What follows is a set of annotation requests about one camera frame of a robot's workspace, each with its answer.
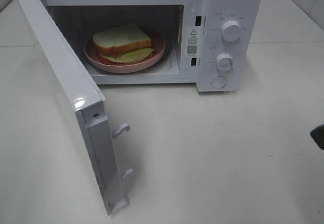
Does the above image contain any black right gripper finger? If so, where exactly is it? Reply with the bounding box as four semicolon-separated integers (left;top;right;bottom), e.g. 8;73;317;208
310;124;324;150

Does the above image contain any white microwave oven body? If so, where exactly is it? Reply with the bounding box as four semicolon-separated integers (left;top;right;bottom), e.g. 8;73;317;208
41;0;261;92

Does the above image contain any white microwave door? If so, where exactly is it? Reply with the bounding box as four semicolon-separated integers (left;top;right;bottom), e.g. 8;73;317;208
18;0;134;215

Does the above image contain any sandwich with lettuce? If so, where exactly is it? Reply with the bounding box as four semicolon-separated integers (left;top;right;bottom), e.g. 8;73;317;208
92;24;156;64

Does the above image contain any lower white timer knob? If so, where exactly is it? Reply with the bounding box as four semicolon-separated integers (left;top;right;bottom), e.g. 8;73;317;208
216;53;234;72

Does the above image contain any white warning label sticker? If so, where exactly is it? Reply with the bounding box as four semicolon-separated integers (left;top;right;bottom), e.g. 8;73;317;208
185;26;199;56

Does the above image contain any pink round plate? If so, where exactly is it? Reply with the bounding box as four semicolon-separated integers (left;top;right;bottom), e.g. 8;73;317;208
84;28;168;74

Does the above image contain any upper white power knob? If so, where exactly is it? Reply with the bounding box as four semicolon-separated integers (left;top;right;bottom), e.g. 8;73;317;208
220;19;242;42

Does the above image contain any round door release button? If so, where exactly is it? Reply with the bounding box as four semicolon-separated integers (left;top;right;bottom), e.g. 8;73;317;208
211;76;226;89

